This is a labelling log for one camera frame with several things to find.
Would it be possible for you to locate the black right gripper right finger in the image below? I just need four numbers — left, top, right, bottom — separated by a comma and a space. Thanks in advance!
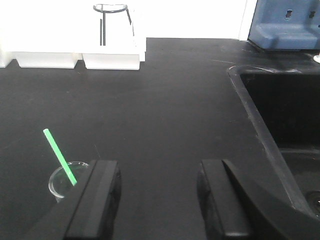
196, 159, 253, 240

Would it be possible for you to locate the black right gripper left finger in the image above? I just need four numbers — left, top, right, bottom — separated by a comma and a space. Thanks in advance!
64, 160, 122, 240

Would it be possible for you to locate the green plastic spoon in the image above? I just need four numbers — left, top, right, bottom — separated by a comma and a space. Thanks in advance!
42, 128, 77, 186

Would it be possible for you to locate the black lab sink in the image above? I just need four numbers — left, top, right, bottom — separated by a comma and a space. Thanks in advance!
228, 66, 320, 218

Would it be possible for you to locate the white middle storage bin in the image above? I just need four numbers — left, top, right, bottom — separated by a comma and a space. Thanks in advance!
0, 14, 82, 69

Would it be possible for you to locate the white storage bin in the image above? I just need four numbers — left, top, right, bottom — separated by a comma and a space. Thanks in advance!
78, 0, 147, 71
0, 14, 82, 69

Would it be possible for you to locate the white right storage bin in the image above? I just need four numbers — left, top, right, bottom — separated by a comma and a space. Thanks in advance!
78, 0, 147, 71

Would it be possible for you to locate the blue plastic rack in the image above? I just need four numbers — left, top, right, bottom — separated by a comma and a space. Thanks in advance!
248, 0, 320, 50

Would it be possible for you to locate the black metal tripod stand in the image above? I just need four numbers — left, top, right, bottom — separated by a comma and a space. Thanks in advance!
93, 2, 135, 47

